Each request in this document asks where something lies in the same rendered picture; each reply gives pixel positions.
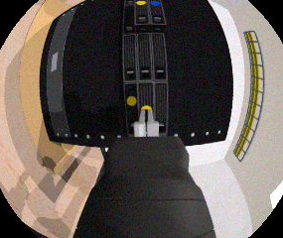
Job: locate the black open rack frame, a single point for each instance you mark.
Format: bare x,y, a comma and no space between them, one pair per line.
82,87

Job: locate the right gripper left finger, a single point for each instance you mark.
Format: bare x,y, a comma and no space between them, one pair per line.
139,127

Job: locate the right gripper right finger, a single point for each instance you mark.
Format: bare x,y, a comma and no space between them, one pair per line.
151,127

